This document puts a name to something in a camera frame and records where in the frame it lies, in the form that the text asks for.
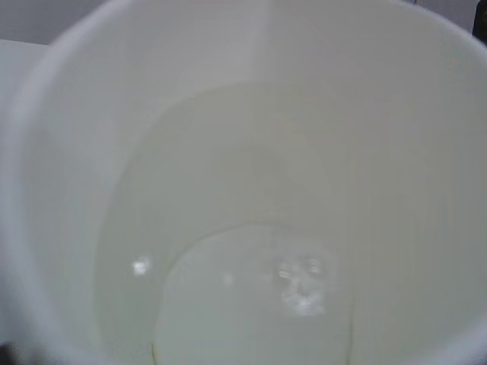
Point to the white paper cup green logo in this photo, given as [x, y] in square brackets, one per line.
[248, 182]

